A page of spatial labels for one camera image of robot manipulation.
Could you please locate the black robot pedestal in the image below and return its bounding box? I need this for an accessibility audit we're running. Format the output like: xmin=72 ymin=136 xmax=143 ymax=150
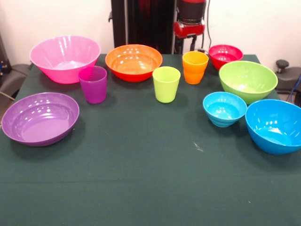
xmin=108 ymin=0 xmax=190 ymax=55

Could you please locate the large pink bowl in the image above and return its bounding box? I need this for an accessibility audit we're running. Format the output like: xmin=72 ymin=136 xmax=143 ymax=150
xmin=29 ymin=35 xmax=102 ymax=85

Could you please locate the orange cup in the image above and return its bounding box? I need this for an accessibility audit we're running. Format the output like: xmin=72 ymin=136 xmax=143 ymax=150
xmin=182 ymin=51 xmax=209 ymax=85

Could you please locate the large blue bowl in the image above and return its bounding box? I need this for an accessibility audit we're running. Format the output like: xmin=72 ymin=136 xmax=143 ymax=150
xmin=245 ymin=99 xmax=301 ymax=155

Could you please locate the black device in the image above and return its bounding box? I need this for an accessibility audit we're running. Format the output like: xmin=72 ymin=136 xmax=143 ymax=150
xmin=0 ymin=32 xmax=11 ymax=80

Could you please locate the purple bowl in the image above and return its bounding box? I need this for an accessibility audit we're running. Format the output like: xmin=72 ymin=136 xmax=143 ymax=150
xmin=1 ymin=92 xmax=80 ymax=147

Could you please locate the dark green tablecloth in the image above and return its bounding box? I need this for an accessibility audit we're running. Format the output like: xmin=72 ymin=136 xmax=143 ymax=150
xmin=0 ymin=53 xmax=301 ymax=226

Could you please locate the small blue bowl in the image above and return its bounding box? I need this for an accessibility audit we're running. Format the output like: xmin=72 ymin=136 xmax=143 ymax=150
xmin=203 ymin=91 xmax=248 ymax=128

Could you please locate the purple cup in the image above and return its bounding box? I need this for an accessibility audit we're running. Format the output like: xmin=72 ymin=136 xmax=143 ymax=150
xmin=78 ymin=65 xmax=108 ymax=105

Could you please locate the dark grey stand base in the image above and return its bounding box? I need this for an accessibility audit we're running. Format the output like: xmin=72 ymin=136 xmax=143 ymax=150
xmin=275 ymin=60 xmax=301 ymax=106
xmin=0 ymin=63 xmax=31 ymax=99

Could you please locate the green bowl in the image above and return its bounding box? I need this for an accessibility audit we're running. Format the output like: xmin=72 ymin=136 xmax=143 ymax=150
xmin=218 ymin=60 xmax=279 ymax=105

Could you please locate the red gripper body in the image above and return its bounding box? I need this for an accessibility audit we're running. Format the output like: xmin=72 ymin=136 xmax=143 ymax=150
xmin=173 ymin=20 xmax=205 ymax=39

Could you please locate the small red bowl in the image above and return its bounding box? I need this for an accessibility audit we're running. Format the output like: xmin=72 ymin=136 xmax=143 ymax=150
xmin=208 ymin=44 xmax=244 ymax=71

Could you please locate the black hanging cable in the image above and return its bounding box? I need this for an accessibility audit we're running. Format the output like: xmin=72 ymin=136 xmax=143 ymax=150
xmin=206 ymin=0 xmax=213 ymax=49

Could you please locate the orange bowl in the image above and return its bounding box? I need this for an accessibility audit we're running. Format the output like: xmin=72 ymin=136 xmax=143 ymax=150
xmin=105 ymin=44 xmax=163 ymax=83

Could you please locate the green cup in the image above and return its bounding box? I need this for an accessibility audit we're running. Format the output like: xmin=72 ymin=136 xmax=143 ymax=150
xmin=152 ymin=66 xmax=182 ymax=104

